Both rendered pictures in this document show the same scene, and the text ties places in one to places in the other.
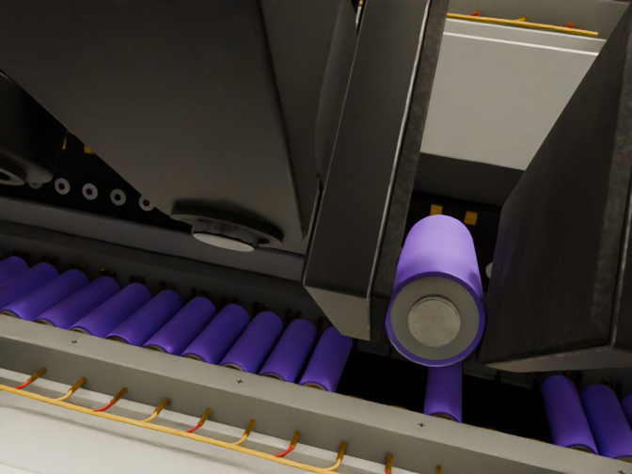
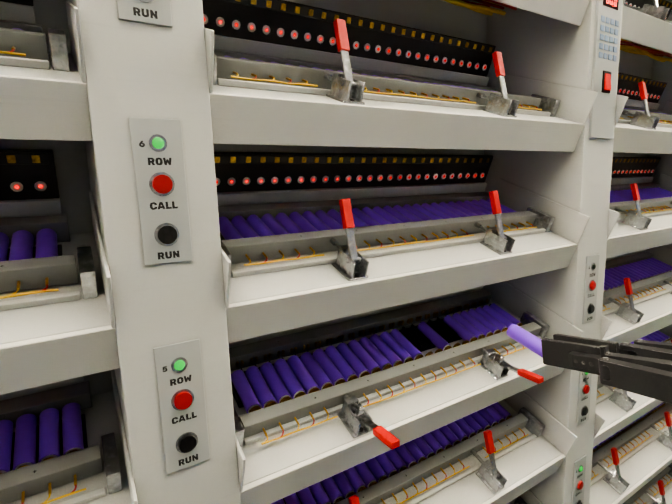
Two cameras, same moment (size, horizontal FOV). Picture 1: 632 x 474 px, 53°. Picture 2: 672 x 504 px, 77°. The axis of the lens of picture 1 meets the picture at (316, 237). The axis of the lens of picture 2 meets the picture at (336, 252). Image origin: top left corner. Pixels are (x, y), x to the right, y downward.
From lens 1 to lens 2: 0.53 m
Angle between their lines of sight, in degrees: 42
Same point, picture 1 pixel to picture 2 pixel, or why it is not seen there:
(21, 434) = (381, 414)
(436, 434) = (458, 353)
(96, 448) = (399, 405)
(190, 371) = (402, 370)
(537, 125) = (485, 276)
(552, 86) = (489, 267)
